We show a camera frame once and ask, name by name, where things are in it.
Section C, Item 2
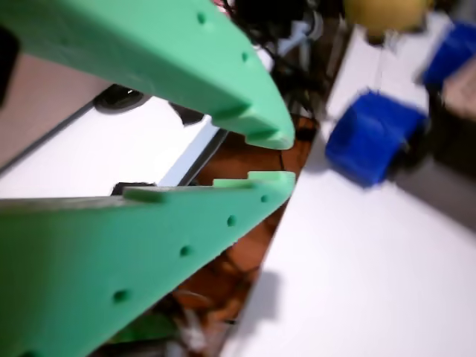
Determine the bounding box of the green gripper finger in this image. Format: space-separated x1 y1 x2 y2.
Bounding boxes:
0 171 297 357
0 0 295 150

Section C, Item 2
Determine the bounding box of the round desk power socket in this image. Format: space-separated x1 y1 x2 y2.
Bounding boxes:
94 84 145 112

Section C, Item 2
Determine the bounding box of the blue rover wheel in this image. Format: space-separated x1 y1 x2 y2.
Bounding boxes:
422 20 476 90
325 91 431 189

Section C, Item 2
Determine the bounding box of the yellow lemon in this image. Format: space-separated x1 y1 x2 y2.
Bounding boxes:
341 0 434 38

